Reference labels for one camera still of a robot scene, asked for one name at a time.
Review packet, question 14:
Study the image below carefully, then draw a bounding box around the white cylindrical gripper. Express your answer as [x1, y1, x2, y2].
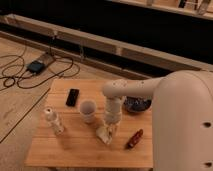
[104, 98, 123, 125]

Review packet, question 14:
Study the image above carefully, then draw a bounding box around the white sponge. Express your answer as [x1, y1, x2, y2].
[96, 124, 117, 145]

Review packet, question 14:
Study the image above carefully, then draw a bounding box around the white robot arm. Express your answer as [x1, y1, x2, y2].
[102, 70, 213, 171]

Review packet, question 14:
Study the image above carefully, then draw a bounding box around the white paper cup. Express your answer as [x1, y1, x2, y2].
[79, 100, 96, 124]

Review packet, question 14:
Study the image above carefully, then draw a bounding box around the dark patterned bowl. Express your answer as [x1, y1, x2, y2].
[124, 97, 152, 113]

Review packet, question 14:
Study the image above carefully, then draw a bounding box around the red snack packet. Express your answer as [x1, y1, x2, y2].
[126, 129, 143, 149]

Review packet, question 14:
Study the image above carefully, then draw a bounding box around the black smartphone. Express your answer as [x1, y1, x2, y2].
[66, 89, 79, 107]

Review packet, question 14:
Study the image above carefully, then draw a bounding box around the wooden table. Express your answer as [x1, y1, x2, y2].
[26, 79, 153, 168]

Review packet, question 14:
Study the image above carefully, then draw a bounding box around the black power adapter box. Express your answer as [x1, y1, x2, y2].
[27, 61, 45, 74]

